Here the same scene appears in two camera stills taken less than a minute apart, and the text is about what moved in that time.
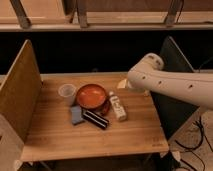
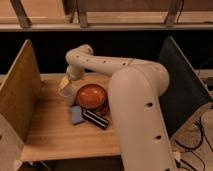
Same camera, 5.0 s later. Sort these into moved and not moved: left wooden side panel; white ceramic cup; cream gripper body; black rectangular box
Moved: cream gripper body
Not moved: white ceramic cup; black rectangular box; left wooden side panel
